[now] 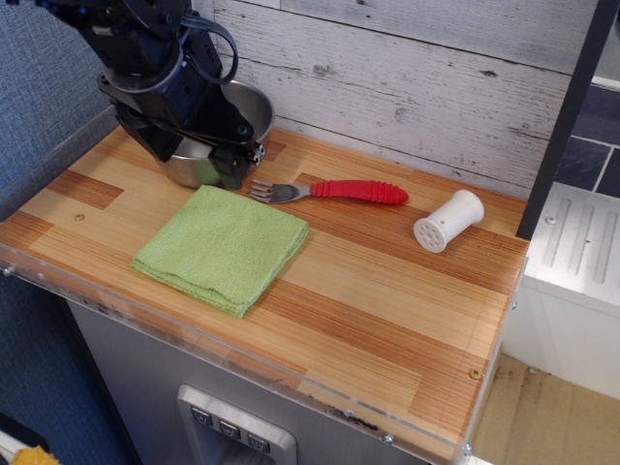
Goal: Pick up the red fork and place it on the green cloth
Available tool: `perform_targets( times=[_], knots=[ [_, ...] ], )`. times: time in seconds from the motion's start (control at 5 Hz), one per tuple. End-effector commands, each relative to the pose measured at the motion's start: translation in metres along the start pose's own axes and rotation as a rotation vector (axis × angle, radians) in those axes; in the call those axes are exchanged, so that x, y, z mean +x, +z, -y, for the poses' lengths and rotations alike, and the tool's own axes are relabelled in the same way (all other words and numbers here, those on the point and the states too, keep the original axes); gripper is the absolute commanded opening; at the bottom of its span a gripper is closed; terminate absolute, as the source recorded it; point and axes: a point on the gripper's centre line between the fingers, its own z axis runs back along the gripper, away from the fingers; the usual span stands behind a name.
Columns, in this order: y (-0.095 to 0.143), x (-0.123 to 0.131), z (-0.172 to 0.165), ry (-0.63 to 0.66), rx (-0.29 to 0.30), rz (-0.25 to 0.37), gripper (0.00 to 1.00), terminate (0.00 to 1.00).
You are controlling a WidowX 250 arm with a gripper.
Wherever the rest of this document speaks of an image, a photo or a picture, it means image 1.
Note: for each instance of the white plastic shaker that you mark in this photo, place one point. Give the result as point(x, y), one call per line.
point(436, 231)

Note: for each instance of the stainless steel bowl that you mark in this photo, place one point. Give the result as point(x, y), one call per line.
point(224, 165)

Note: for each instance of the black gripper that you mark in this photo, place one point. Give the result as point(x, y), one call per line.
point(167, 90)

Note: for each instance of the yellow object bottom left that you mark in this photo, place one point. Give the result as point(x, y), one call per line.
point(34, 456)

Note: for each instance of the white toy sink unit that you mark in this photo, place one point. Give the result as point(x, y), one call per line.
point(565, 320)

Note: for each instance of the silver toy fridge cabinet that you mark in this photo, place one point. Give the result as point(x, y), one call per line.
point(262, 390)

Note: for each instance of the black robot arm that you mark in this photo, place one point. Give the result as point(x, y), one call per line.
point(160, 18)

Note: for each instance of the black vertical frame post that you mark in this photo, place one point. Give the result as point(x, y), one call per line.
point(586, 65)

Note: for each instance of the green folded napkin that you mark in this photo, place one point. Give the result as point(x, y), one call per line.
point(221, 249)

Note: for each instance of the red handled metal fork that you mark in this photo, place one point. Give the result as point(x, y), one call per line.
point(364, 190)

